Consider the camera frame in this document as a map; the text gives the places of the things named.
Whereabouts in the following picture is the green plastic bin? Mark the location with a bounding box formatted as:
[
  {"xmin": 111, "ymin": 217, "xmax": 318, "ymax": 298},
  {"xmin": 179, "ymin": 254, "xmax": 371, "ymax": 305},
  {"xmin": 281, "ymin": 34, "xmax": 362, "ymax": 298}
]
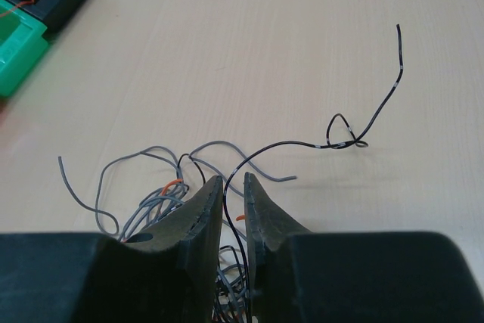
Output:
[{"xmin": 1, "ymin": 0, "xmax": 48, "ymax": 98}]

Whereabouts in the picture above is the black wire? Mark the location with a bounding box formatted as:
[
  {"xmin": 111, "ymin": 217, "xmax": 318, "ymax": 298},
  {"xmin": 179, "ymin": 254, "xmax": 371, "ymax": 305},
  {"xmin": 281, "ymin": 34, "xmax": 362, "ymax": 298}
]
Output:
[{"xmin": 222, "ymin": 23, "xmax": 405, "ymax": 323}]

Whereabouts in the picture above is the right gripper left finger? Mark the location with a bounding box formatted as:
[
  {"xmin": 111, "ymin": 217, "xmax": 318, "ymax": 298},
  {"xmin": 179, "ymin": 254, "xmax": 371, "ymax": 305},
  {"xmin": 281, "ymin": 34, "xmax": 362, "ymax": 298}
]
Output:
[{"xmin": 1, "ymin": 177, "xmax": 222, "ymax": 322}]

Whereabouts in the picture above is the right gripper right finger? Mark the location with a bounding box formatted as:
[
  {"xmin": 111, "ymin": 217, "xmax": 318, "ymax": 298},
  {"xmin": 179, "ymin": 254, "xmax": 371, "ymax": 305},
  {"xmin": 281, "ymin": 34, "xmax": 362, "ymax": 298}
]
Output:
[{"xmin": 244, "ymin": 173, "xmax": 483, "ymax": 322}]

